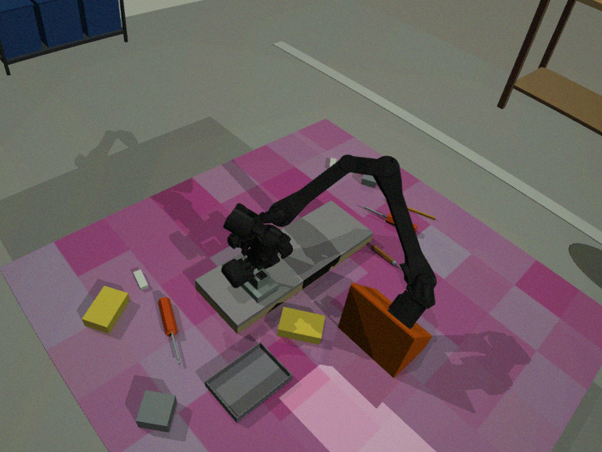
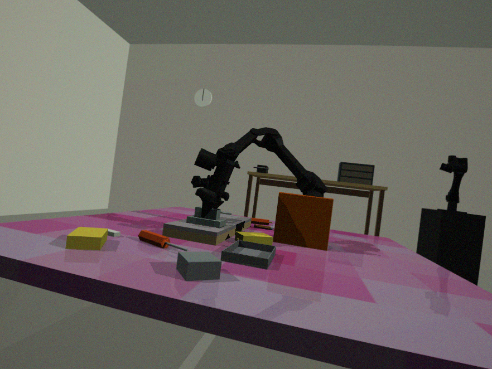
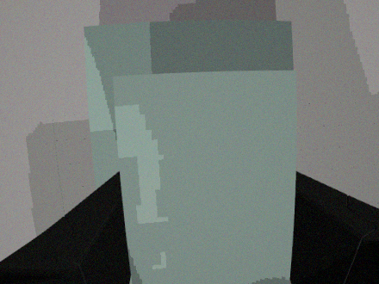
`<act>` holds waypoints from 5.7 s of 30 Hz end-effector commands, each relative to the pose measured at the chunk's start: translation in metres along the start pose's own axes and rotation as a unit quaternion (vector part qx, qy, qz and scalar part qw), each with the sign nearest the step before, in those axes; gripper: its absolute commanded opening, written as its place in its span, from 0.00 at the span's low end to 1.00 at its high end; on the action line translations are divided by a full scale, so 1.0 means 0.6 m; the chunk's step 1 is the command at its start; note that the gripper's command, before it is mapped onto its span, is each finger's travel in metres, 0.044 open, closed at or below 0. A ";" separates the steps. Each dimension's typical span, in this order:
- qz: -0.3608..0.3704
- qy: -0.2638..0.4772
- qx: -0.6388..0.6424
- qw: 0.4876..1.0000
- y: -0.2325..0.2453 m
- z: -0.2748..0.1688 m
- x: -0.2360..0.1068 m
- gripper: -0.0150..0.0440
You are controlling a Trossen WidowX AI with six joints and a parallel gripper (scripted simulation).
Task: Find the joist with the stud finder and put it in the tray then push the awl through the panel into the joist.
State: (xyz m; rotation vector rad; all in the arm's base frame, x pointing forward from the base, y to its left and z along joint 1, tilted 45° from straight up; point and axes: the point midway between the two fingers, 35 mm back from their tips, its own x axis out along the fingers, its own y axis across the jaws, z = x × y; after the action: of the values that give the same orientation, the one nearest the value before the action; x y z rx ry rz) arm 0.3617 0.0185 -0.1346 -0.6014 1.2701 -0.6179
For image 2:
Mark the yellow rectangular block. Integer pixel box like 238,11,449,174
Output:
235,231,273,245
66,227,108,250

